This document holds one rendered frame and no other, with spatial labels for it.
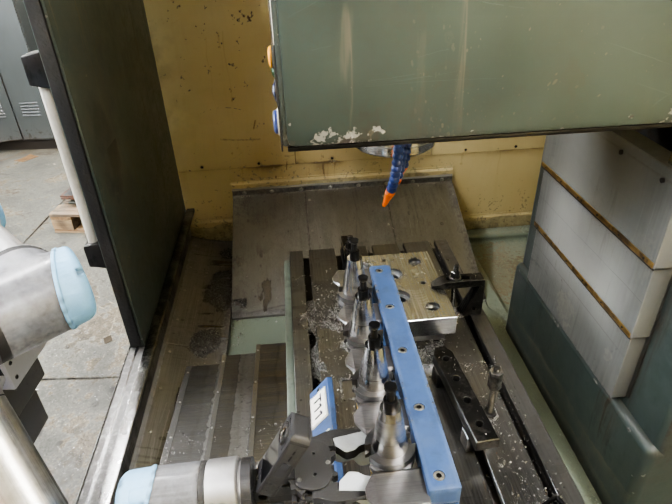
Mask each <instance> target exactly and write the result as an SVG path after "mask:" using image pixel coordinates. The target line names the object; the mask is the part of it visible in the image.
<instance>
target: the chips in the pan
mask: <svg viewBox="0 0 672 504"><path fill-rule="evenodd" d="M218 254H220V256H221V257H222V258H224V259H225V258H226V259H232V249H229V248H227V249H224V251H223V250H222V251H221V252H220V251H219V252H218ZM222 258H221V259H222ZM227 272H228V273H227ZM229 272H232V270H227V271H224V270H223V271H221V270H220V272H216V273H215V274H212V277H213V279H212V280H211V282H210V284H209V289H207V290H205V292H204V293H205V294H204V297H203V300H202V301H203V302H206V303H209V304H211V305H212V306H214V307H215V308H217V310H216V311H215V312H223V313H224V312H226V310H227V309H228V308H229V307H230V308H231V307H232V305H233V302H235V304H236V305H238V306H239V305H240V306H241V305H242V306H241V308H243V309H244V307H246V305H247V298H241V299H233V300H232V273H229ZM231 302H232V304H230V303H231ZM230 308H229V309H230ZM246 308H247V307H246ZM210 328H211V327H210ZM210 328H208V329H207V330H200V331H198V332H196V333H195V334H194V336H192V337H191V340H190V342H191V343H189V344H190V345H189V346H188V347H187V349H188V351H190V353H192V354H193V355H194V356H195V357H197V358H201V357H202V358H205V359H206V356H208V354H211V353H213V352H214V351H216V350H217V349H218V346H219V345H220V344H221V342H222V340H221V339H220V338H221V337H222V336H221V334H222V333H221V334H220V333H219V330H218V331H216V330H215V329H214V328H215V327H213V329H212V328H211V329H210ZM205 359H204V360H205ZM204 360H203V361H204Z"/></svg>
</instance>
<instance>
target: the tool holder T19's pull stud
mask: <svg viewBox="0 0 672 504"><path fill-rule="evenodd" d="M384 390H385V391H386V395H384V397H383V409H384V410H385V411H386V412H388V413H393V412H395V411H396V410H397V408H398V398H397V396H396V395H395V392H396V391H397V384H396V383H395V382H392V381H388V382H386V383H385V384H384Z"/></svg>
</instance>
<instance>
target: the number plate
mask: <svg viewBox="0 0 672 504"><path fill-rule="evenodd" d="M310 410H311V425H312V430H314V429H315V428H316V427H317V426H318V425H319V424H320V423H321V422H322V421H323V420H324V419H325V418H326V417H327V416H328V415H329V414H328V404H327V394H326V386H324V387H323V388H322V389H321V390H320V391H319V392H318V393H317V394H316V395H315V396H314V397H313V398H312V399H311V400H310Z"/></svg>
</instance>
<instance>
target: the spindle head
mask: <svg viewBox="0 0 672 504"><path fill-rule="evenodd" d="M270 4H271V15H272V26H273V37H274V53H275V65H276V76H277V87H278V98H279V110H280V121H281V132H282V143H283V146H285V147H286V146H288V152H297V151H312V150H327V149H343V148H358V147H373V146H389V145H404V144H419V143H435V142H450V141H465V140H481V139H496V138H511V137H527V136H542V135H557V134H573V133H588V132H603V131H619V130H634V129H649V128H665V127H672V0H270Z"/></svg>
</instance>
